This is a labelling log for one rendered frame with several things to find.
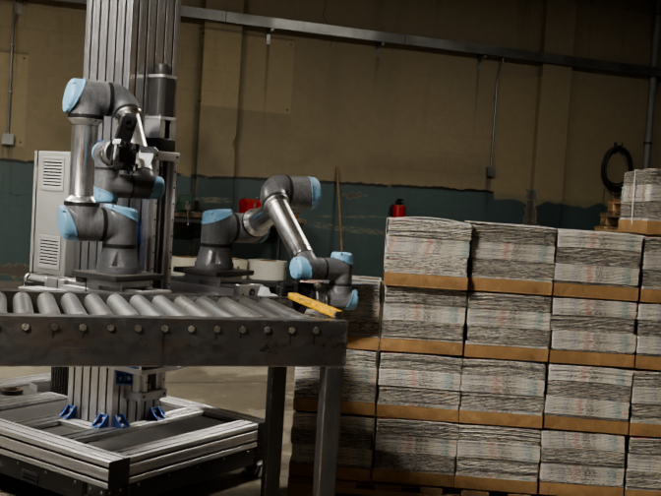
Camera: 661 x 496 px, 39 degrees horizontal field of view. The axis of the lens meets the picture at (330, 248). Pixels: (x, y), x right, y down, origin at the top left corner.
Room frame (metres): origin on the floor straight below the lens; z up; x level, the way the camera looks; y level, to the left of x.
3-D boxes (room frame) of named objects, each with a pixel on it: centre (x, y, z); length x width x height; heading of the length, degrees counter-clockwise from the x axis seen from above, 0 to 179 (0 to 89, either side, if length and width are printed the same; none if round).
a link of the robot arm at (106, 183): (2.91, 0.70, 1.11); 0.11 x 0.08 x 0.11; 120
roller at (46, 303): (2.43, 0.73, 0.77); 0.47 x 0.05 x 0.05; 19
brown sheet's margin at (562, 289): (3.33, -0.92, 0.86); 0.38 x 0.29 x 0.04; 177
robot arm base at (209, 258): (3.60, 0.45, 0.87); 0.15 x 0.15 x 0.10
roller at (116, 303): (2.49, 0.55, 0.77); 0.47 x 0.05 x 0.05; 19
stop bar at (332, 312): (2.66, 0.04, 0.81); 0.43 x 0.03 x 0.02; 19
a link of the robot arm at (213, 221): (3.61, 0.44, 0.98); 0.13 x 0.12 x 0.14; 123
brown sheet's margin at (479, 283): (3.35, -0.63, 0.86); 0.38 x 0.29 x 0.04; 177
